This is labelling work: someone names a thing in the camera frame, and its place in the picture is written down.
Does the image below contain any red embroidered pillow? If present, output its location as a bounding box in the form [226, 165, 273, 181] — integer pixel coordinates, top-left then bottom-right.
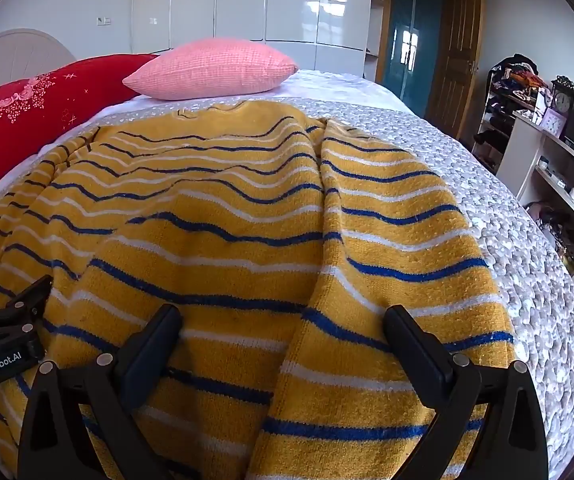
[0, 53, 160, 217]

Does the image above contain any white bedsheet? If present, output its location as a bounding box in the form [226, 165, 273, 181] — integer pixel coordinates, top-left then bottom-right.
[130, 69, 430, 117]

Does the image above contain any white headboard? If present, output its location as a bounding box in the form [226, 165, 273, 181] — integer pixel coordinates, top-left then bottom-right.
[0, 29, 78, 97]

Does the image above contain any pink alarm clock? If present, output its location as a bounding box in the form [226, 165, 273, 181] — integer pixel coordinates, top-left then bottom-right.
[542, 110, 568, 137]

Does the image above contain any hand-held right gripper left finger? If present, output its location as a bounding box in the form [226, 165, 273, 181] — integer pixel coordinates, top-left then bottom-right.
[17, 304, 184, 480]

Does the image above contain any yellow striped sweater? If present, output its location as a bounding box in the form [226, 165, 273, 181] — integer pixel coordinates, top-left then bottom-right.
[0, 100, 516, 480]

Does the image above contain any pink pillow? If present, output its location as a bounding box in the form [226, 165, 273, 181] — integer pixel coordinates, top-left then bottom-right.
[122, 37, 300, 101]

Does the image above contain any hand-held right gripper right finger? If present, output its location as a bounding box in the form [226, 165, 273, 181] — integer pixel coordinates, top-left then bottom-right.
[383, 305, 550, 480]

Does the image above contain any shoe rack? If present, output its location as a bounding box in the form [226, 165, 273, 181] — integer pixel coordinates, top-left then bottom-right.
[471, 67, 538, 176]

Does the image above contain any wooden door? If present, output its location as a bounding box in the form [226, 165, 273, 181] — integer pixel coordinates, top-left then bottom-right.
[426, 0, 483, 141]

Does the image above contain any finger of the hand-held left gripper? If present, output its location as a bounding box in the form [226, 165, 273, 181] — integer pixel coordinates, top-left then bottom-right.
[0, 275, 53, 335]

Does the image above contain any glossy white wardrobe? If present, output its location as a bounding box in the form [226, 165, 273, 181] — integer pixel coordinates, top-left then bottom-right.
[131, 0, 386, 82]

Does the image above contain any white desk shelf unit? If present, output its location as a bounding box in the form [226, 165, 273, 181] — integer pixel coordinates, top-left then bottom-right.
[496, 110, 574, 277]

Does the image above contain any wooden door frame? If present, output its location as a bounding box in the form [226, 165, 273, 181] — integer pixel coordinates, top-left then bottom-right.
[374, 0, 488, 111]

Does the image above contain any pile of clothes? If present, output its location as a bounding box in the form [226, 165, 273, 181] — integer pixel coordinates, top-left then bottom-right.
[491, 52, 554, 97]

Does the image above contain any beige quilted bedspread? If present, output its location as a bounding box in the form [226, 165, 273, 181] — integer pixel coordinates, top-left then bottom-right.
[32, 96, 574, 480]

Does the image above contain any ornate dark table clock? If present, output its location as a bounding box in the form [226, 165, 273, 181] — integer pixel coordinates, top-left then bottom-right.
[550, 75, 574, 114]

